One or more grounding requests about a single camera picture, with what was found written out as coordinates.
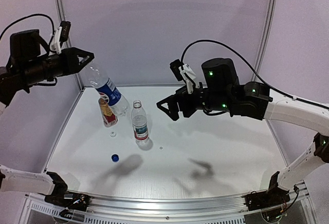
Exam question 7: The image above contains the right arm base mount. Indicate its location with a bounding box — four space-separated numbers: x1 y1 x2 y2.
243 171 300 223

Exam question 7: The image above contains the blue bottle cap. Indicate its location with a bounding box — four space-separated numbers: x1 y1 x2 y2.
111 154 119 162

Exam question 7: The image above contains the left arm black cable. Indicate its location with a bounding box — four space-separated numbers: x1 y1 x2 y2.
0 13 56 40

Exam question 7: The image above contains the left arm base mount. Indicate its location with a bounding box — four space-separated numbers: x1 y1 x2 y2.
44 172 90 219

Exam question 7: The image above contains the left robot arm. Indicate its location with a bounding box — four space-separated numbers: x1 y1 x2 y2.
1 29 95 196

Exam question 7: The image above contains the aluminium wall post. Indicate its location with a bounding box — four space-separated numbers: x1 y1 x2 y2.
55 0 84 91
239 0 276 73

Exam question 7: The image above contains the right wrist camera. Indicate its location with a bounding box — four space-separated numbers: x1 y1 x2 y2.
170 59 201 94

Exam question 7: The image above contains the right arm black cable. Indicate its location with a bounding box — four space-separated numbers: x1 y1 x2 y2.
180 39 329 106

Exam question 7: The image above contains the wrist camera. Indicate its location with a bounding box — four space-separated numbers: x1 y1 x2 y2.
170 59 201 94
49 21 71 54

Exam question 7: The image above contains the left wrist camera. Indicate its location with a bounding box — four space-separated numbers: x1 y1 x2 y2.
49 21 71 54

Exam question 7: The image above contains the blue cap water bottle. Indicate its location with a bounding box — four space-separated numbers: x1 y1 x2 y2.
85 63 130 116

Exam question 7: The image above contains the right aluminium wall post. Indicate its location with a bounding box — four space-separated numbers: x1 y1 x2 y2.
239 0 276 73

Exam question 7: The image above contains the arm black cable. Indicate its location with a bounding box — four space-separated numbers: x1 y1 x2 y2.
180 39 329 106
0 13 56 40

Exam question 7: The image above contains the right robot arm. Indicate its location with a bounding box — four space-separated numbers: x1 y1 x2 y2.
156 58 328 192

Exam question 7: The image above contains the aluminium front rail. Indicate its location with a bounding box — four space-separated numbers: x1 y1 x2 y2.
18 182 318 223

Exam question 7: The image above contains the white bottle cap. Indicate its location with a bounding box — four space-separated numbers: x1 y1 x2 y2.
109 130 116 137

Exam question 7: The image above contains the red cap water bottle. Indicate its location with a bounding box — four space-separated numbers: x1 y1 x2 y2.
131 100 149 145

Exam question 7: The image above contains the gold label drink bottle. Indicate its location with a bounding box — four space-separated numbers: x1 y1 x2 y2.
98 98 118 127

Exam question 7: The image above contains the left aluminium wall post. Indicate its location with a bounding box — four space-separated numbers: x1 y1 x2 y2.
55 0 84 91

